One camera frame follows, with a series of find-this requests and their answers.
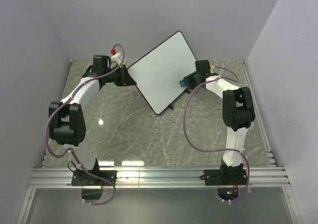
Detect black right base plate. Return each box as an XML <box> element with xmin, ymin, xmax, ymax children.
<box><xmin>199</xmin><ymin>169</ymin><xmax>248</xmax><ymax>186</ymax></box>

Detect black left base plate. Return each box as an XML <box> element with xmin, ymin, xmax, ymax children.
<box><xmin>71</xmin><ymin>170</ymin><xmax>117</xmax><ymax>186</ymax></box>

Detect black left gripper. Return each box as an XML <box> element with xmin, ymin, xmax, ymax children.
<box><xmin>104</xmin><ymin>65</ymin><xmax>137</xmax><ymax>87</ymax></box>

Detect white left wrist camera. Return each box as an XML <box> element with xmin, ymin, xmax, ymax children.
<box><xmin>110</xmin><ymin>49</ymin><xmax>123</xmax><ymax>64</ymax></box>

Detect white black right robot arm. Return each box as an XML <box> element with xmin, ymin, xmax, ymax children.
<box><xmin>180</xmin><ymin>60</ymin><xmax>255</xmax><ymax>185</ymax></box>

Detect blue whiteboard eraser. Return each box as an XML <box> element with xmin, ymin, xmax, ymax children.
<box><xmin>179</xmin><ymin>79</ymin><xmax>188</xmax><ymax>87</ymax></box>

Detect aluminium mounting rail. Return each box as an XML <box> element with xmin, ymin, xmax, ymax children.
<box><xmin>28</xmin><ymin>166</ymin><xmax>290</xmax><ymax>189</ymax></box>

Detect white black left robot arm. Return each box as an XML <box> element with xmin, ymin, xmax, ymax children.
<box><xmin>45</xmin><ymin>50</ymin><xmax>135</xmax><ymax>185</ymax></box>

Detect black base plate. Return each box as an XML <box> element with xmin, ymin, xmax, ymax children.
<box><xmin>199</xmin><ymin>169</ymin><xmax>248</xmax><ymax>186</ymax></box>
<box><xmin>71</xmin><ymin>170</ymin><xmax>117</xmax><ymax>186</ymax></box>

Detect white board black frame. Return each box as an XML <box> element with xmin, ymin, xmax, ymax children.
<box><xmin>127</xmin><ymin>31</ymin><xmax>197</xmax><ymax>115</ymax></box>

